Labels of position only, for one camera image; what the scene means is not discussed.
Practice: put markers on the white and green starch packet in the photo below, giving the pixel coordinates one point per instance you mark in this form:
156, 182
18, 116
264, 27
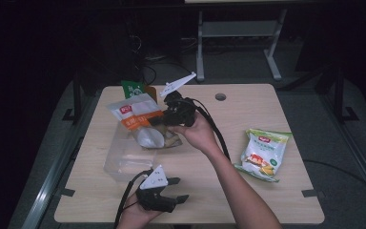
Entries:
263, 152

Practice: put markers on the person's right hand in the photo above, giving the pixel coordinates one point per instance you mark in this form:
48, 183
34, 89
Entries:
198, 133

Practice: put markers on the clear plastic bag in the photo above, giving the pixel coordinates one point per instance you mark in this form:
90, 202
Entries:
127, 159

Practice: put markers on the person's left hand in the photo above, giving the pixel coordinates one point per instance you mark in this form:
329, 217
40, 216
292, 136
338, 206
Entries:
133, 216

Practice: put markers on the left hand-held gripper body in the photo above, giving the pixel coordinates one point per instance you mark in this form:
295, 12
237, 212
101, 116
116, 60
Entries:
154, 191

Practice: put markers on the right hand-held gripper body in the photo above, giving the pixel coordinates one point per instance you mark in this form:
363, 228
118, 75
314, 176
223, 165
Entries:
181, 111

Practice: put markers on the white and orange food packet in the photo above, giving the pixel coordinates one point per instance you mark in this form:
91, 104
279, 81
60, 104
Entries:
139, 111

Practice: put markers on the green braised meat seasoning packet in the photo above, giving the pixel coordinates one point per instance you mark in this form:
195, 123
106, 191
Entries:
133, 89

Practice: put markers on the grey metal stand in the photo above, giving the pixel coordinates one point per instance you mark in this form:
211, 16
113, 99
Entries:
238, 28

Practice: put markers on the aluminium floor rail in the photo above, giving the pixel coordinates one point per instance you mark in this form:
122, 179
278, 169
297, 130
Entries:
50, 187
352, 143

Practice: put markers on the black metal frame leg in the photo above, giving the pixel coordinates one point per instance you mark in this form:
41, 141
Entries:
76, 101
341, 101

